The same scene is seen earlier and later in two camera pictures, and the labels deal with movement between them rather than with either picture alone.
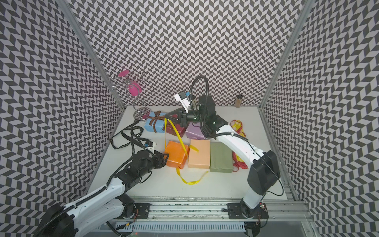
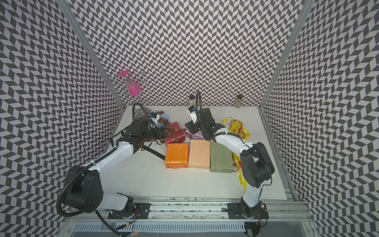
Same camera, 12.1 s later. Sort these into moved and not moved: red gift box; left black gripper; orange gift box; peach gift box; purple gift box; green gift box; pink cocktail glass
Moved: red gift box; left black gripper
Not moved: peach gift box; purple gift box; green gift box; orange gift box; pink cocktail glass
